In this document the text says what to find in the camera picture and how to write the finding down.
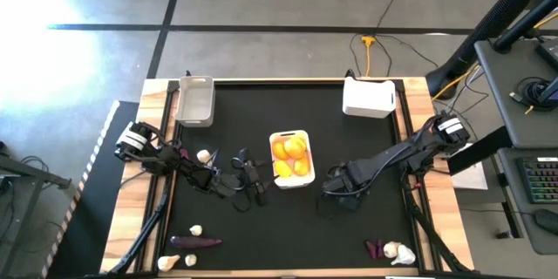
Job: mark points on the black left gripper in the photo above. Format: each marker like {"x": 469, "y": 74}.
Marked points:
{"x": 258, "y": 185}

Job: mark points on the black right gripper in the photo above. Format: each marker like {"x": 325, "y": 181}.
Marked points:
{"x": 346, "y": 178}

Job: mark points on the yellow lemon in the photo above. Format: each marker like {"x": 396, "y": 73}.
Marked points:
{"x": 280, "y": 150}
{"x": 283, "y": 168}
{"x": 296, "y": 147}
{"x": 301, "y": 166}

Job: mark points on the white plastic basket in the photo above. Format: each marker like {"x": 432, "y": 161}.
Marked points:
{"x": 368, "y": 98}
{"x": 292, "y": 183}
{"x": 195, "y": 100}

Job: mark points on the long purple eggplant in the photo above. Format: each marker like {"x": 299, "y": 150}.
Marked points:
{"x": 195, "y": 242}

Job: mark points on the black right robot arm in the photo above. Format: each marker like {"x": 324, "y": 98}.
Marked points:
{"x": 392, "y": 157}

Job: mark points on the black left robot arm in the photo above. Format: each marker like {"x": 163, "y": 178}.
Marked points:
{"x": 174, "y": 165}

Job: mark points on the white paper sheet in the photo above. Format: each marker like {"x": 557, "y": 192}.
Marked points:
{"x": 473, "y": 178}

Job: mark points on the black desk leg bar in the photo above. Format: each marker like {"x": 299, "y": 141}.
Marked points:
{"x": 479, "y": 150}

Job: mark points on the black floor mat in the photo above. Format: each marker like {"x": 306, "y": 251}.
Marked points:
{"x": 96, "y": 209}

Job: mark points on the grey desk top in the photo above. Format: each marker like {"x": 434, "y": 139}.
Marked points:
{"x": 501, "y": 96}
{"x": 510, "y": 209}

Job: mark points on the backlit black keyboard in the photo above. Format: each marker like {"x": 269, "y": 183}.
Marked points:
{"x": 540, "y": 181}

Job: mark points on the black computer mouse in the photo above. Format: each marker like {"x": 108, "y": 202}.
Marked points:
{"x": 547, "y": 221}

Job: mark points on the grey metal stand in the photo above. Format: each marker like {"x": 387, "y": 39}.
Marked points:
{"x": 35, "y": 173}

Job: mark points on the black tower fan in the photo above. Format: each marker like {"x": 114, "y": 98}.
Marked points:
{"x": 492, "y": 22}

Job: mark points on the black stand pole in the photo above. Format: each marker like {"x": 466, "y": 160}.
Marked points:
{"x": 523, "y": 22}

